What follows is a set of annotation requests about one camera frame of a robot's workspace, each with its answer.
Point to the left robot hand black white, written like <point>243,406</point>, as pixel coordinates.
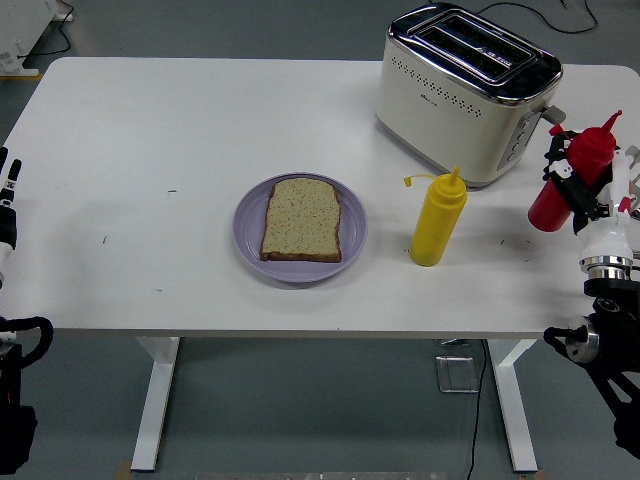
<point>6,225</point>

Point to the red squeeze bottle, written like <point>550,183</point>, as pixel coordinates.
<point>592,150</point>

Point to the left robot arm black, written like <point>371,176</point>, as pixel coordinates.
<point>15,400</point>

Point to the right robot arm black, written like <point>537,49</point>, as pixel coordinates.
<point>615,325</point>

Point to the slice of bread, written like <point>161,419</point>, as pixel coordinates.
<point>302,220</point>

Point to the white equipment housing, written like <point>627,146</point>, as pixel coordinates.
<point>20,25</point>

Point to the white table leg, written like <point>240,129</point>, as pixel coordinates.
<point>515,400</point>
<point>152,400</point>

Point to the purple round plate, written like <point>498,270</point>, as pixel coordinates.
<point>355,230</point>

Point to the yellow squeeze bottle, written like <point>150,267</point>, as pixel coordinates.
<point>437,220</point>

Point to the cream and chrome toaster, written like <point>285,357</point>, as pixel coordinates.
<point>450,115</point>

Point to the clear floor plate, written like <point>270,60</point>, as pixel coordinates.
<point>456,375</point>

